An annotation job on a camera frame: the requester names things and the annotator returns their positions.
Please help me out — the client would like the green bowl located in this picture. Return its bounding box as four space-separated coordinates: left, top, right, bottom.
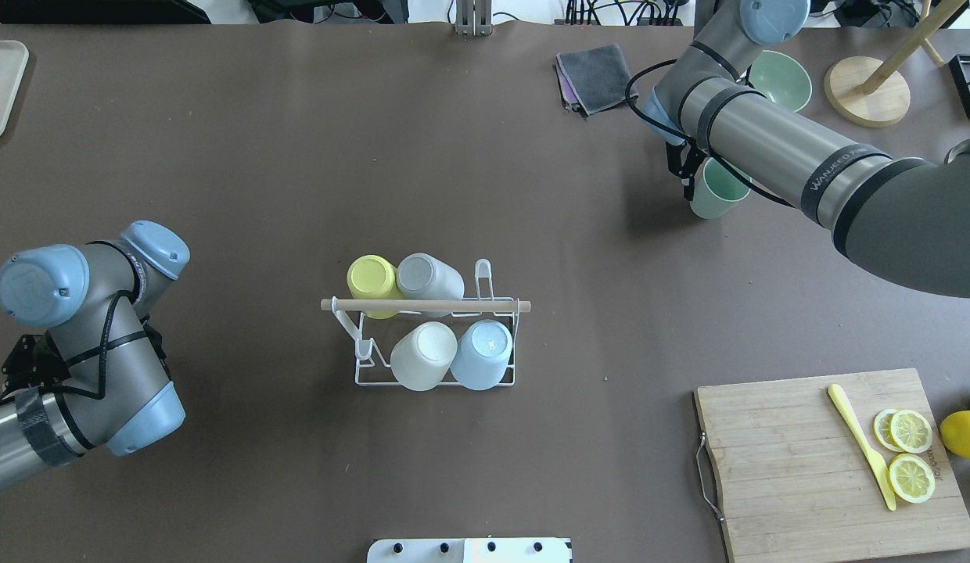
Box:
747 50 813 112

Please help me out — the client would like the wooden cutting board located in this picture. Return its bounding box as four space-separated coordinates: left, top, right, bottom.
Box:
695 368 970 562

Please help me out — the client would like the whole yellow lemon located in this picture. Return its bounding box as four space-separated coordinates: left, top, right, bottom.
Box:
939 410 970 460

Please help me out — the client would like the grey plastic cup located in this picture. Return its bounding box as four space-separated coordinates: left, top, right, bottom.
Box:
397 253 465 300

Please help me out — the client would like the grey folded cloth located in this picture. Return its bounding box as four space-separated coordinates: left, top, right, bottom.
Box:
555 43 638 115

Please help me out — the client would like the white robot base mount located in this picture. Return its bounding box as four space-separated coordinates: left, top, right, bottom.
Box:
366 536 573 562

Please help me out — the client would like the lemon slice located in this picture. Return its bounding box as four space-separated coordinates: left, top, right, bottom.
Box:
888 453 936 504
872 409 933 455

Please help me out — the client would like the lemon slice upper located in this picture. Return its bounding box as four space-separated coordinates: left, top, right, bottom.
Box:
872 409 933 455

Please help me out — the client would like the beige plastic tray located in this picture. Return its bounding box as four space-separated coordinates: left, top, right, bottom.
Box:
0 40 30 136

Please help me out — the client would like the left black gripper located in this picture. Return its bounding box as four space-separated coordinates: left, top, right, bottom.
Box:
0 317 167 400

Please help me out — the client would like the lemon slice lower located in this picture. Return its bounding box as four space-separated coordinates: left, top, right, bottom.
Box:
888 453 936 504

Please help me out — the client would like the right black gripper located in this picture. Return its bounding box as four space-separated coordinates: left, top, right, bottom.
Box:
665 142 706 202

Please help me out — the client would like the cream white plastic cup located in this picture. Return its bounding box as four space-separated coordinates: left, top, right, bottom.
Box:
390 321 458 392

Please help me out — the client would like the green plastic cup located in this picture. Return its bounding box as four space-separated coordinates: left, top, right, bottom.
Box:
689 158 750 220

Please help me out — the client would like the yellow plastic cup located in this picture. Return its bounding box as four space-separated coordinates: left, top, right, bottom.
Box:
346 254 406 300

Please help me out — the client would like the wooden mug tree stand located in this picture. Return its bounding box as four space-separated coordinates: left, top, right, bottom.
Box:
824 1 967 128

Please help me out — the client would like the yellow plastic knife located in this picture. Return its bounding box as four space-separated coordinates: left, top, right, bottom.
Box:
826 384 897 511

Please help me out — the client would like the light blue plastic cup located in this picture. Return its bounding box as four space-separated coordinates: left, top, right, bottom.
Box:
450 320 513 391

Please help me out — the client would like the white wire cup holder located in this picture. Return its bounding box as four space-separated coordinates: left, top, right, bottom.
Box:
321 259 532 389

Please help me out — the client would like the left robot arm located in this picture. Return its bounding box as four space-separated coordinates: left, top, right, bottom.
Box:
0 221 191 491

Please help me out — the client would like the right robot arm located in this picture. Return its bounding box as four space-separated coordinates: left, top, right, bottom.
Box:
638 1 970 298

